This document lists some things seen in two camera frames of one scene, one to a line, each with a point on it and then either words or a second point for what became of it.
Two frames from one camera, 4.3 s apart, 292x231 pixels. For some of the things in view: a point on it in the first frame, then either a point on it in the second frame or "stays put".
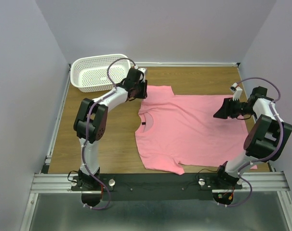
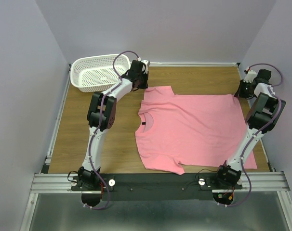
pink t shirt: x=174 y=130 stays put
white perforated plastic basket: x=90 y=74 stays put
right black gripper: x=227 y=109 -> x=239 y=93
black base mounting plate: x=159 y=186 stays put
